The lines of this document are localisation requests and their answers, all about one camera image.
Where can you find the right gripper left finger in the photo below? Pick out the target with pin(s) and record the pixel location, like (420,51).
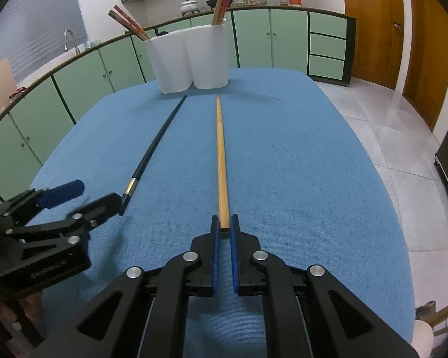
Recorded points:
(141,313)

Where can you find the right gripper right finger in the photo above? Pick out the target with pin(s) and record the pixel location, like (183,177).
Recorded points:
(308,312)

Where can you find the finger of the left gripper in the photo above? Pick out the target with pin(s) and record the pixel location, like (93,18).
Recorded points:
(94,214)
(51,198)

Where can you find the black chopstick silver band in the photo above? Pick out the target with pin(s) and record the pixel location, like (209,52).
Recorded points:
(140,169)

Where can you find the plain bamboo chopstick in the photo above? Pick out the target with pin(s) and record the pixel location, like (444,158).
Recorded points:
(222,192)

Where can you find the bamboo chopstick orange band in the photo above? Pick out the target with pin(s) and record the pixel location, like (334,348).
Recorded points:
(122,13)

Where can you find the bamboo chopstick red band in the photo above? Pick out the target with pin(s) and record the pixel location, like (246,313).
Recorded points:
(128,25)

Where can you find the green lower kitchen cabinets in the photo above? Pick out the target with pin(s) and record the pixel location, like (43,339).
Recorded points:
(318,43)

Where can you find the blue table mat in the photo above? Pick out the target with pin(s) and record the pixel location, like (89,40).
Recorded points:
(260,228)

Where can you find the chrome sink faucet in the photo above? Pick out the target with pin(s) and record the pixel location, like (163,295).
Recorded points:
(68,34)

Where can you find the grey window blind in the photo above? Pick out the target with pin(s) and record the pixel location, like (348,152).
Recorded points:
(32,32)

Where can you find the white double utensil holder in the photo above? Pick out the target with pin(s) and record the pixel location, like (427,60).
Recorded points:
(191,57)

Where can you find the white cooking pot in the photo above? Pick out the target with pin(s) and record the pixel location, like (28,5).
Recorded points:
(189,7)

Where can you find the black wok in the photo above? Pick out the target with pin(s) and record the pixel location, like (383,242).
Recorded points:
(211,4)

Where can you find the wooden door with handle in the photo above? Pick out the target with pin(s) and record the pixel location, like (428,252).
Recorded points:
(379,39)

